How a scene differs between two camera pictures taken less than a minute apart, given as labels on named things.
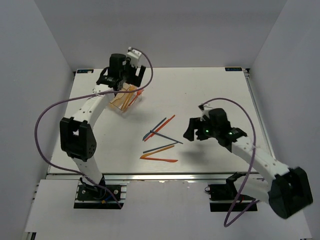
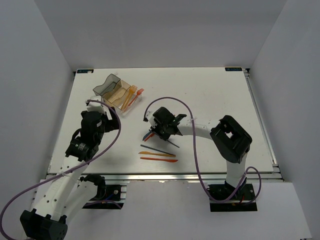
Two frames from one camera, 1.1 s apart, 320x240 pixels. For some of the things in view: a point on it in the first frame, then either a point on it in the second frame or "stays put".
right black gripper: x=194 y=125 -> x=156 y=130
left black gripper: x=135 y=80 -> x=113 y=124
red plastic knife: x=167 y=160 stays put
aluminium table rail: x=150 y=176 stays put
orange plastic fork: x=131 y=88 stays put
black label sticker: x=84 y=71 stays put
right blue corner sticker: x=233 y=69 stays put
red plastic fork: x=139 y=92 stays put
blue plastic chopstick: x=160 y=147 -> x=154 y=149
